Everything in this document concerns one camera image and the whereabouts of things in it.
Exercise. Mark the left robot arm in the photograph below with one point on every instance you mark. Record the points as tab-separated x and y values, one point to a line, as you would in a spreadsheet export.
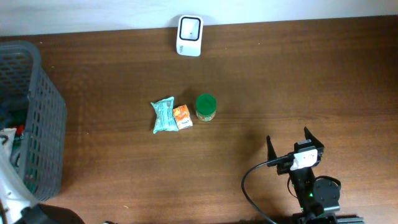
19	206

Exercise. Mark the green lid seasoning jar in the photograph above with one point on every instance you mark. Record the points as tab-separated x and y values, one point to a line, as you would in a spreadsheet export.
205	106

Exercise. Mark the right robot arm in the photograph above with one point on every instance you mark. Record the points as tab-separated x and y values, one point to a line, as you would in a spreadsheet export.
318	196

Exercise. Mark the white barcode scanner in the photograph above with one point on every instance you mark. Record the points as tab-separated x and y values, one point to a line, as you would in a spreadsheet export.
189	35

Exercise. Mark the grey plastic basket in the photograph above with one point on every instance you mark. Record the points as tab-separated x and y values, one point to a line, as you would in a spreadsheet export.
31	103

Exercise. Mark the teal snack pouch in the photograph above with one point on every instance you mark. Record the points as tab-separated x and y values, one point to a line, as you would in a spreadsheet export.
165	120

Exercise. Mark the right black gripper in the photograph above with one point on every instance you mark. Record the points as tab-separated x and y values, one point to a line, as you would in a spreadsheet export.
319	145

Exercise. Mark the orange white small packet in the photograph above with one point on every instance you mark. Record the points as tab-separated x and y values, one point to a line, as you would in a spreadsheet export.
182	117

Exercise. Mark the white tube with gold cap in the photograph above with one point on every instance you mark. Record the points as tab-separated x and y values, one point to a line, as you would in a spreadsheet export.
7	137

